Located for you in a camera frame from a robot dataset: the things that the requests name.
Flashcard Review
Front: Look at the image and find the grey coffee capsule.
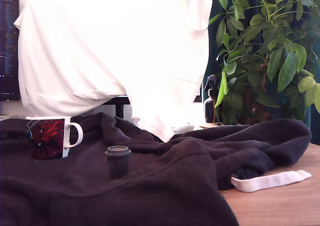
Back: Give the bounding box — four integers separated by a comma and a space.
104, 145, 132, 180

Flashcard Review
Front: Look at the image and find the dark spray bottle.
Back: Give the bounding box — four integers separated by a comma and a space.
202, 74, 224, 124

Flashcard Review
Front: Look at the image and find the dark grey hoodie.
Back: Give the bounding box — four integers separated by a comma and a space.
0, 111, 313, 226

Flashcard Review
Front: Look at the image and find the red printed white mug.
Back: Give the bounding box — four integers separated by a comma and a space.
25, 115, 84, 161

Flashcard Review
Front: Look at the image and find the green leafy house plant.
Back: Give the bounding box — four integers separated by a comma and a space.
208, 0, 320, 126

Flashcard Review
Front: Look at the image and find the black computer monitor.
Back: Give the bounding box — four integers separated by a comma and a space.
0, 0, 21, 102

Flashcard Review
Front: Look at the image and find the white hoodie drawstring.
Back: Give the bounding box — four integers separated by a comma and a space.
230, 169, 313, 193

